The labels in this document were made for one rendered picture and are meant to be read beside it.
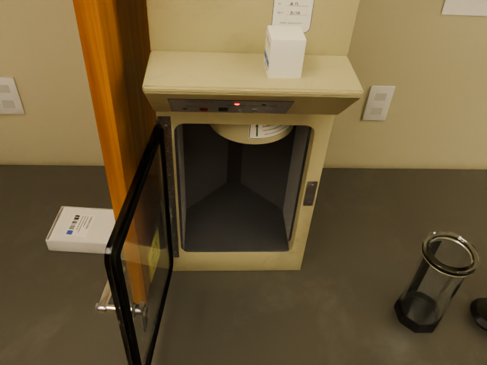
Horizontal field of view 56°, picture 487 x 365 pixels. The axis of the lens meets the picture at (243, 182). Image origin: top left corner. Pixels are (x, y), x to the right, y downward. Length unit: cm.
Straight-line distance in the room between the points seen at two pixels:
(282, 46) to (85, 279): 74
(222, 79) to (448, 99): 92
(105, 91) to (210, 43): 18
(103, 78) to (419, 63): 92
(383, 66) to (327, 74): 63
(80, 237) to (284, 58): 72
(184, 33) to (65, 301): 67
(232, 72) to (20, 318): 72
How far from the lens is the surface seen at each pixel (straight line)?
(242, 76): 69
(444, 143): 157
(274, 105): 72
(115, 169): 79
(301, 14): 75
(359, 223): 130
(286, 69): 69
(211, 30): 74
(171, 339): 103
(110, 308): 77
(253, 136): 87
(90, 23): 66
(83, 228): 121
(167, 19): 74
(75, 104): 137
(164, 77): 68
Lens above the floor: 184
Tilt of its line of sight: 41 degrees down
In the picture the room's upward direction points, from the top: 4 degrees clockwise
